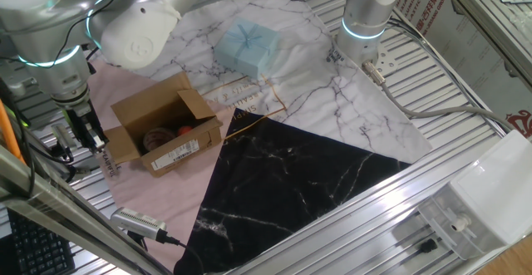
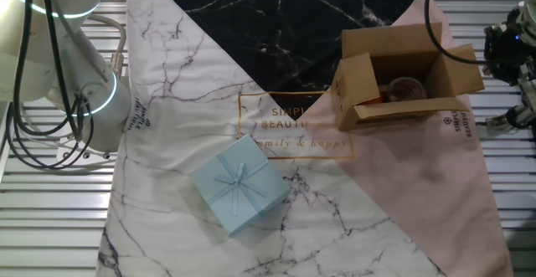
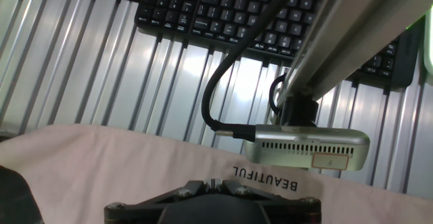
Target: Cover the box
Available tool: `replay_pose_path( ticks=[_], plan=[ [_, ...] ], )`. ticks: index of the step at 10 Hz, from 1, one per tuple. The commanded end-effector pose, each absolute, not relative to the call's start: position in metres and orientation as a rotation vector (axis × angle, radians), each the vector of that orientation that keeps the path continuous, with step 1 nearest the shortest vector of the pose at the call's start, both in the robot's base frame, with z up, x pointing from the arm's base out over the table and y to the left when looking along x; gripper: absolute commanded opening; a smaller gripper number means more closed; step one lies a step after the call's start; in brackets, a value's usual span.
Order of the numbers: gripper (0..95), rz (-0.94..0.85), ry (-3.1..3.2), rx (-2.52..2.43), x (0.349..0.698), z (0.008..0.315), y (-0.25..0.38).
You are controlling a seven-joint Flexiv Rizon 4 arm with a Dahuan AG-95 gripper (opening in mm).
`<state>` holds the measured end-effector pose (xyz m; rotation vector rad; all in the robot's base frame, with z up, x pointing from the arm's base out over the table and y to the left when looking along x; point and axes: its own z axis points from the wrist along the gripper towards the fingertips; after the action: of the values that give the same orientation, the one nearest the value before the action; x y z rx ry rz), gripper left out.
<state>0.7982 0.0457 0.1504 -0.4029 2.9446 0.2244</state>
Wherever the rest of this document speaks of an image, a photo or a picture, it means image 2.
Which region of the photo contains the brown cardboard box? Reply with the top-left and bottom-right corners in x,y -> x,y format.
330,21 -> 486,132

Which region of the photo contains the marble pattern tablecloth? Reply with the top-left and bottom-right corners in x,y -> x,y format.
95,0 -> 515,277

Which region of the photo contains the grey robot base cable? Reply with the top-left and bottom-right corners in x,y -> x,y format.
85,13 -> 127,80

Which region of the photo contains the silver cable connector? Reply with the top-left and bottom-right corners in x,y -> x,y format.
485,104 -> 536,130

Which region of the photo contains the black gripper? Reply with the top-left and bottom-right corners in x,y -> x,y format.
483,9 -> 536,89

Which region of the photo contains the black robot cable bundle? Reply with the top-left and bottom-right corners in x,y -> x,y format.
0,0 -> 96,170

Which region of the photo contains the small silver camera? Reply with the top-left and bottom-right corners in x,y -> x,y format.
521,82 -> 536,110

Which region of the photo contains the light blue gift box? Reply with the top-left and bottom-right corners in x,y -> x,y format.
188,133 -> 292,238

